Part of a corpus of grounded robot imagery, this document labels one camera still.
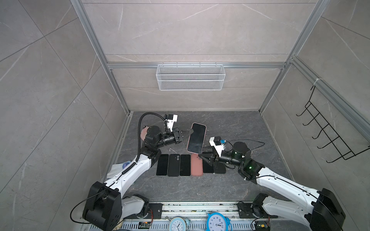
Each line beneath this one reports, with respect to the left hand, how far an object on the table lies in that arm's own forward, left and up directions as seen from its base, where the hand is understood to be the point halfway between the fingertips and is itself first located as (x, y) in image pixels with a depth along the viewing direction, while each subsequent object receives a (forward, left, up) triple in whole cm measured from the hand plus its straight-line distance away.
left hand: (195, 131), depth 67 cm
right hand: (-6, -4, -8) cm, 11 cm away
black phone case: (-3, +13, -32) cm, 35 cm away
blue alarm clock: (-33, -9, -30) cm, 46 cm away
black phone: (-3, +6, -32) cm, 33 cm away
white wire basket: (+50, 0, -2) cm, 50 cm away
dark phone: (-3, -1, -4) cm, 5 cm away
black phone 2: (-3, +20, -33) cm, 39 cm away
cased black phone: (-6, -8, -31) cm, 33 cm away
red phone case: (-4, -2, -30) cm, 30 cm away
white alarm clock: (-34, +9, -28) cm, 45 cm away
